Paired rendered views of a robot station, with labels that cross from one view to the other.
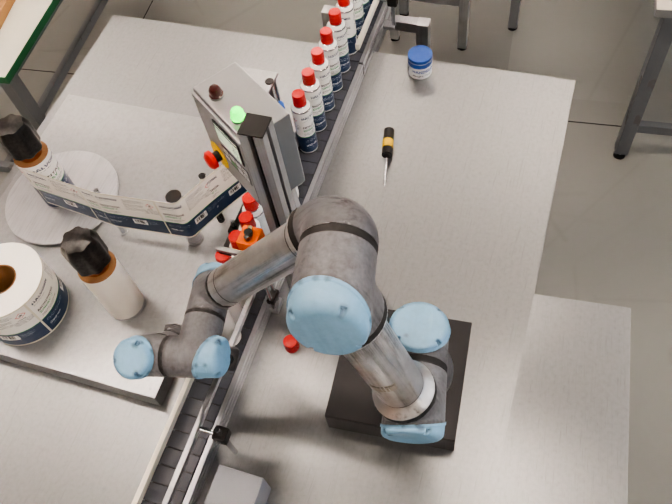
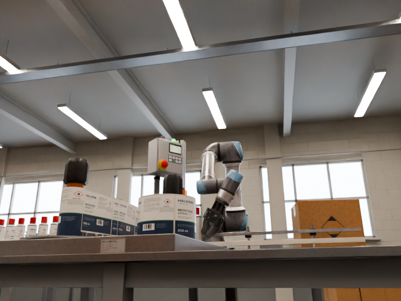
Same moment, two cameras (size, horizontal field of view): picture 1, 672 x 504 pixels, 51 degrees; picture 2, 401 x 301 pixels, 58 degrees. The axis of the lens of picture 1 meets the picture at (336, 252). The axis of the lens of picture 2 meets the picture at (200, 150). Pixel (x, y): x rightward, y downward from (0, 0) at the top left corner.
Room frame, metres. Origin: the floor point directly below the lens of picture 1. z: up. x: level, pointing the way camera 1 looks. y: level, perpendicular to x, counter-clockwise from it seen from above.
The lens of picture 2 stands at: (1.04, 2.01, 0.78)
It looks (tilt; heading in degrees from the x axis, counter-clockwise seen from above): 19 degrees up; 259
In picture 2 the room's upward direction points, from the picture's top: 1 degrees counter-clockwise
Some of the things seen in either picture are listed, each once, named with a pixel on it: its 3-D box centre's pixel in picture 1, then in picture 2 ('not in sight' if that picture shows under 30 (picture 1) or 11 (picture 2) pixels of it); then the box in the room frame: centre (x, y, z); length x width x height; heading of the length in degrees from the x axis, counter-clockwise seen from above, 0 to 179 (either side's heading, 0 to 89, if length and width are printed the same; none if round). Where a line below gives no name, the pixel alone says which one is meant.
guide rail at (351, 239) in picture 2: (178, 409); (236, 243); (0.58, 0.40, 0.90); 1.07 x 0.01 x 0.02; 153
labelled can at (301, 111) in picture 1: (303, 121); not in sight; (1.26, 0.02, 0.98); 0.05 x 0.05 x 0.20
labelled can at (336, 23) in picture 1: (338, 41); (42, 235); (1.52, -0.12, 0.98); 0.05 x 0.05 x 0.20
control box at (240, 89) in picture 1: (249, 137); (165, 158); (0.88, 0.11, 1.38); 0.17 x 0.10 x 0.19; 28
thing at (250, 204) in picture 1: (257, 222); not in sight; (0.97, 0.17, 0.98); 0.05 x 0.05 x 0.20
